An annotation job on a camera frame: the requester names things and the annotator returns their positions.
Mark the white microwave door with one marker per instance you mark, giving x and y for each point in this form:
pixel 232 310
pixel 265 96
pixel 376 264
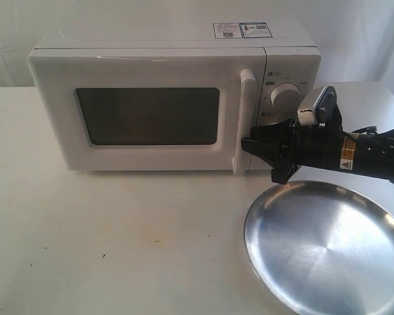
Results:
pixel 150 109

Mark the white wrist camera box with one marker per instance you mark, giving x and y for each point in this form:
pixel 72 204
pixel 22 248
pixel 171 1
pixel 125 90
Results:
pixel 315 106

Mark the white backdrop curtain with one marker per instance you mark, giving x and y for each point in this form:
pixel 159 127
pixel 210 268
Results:
pixel 355 38

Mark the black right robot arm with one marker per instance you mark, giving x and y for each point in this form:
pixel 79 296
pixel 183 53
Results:
pixel 288 145

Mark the white and blue label sticker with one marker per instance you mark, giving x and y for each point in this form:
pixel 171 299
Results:
pixel 241 30

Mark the round stainless steel plate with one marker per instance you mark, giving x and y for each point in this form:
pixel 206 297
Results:
pixel 320 248

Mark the white plastic control knob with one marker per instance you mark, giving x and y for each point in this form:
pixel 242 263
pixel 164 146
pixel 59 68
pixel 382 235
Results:
pixel 285 94

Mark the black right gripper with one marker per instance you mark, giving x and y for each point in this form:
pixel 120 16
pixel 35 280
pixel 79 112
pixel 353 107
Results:
pixel 317 140

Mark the white microwave oven body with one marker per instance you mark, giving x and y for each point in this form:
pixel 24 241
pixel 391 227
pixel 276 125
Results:
pixel 291 56

